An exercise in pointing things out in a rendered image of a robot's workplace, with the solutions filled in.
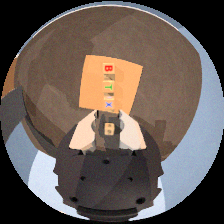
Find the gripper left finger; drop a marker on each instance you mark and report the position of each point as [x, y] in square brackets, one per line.
[78, 140]

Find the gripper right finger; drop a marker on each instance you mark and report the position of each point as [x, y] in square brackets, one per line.
[135, 138]

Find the orange square mat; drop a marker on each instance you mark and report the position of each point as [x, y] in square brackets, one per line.
[126, 78]

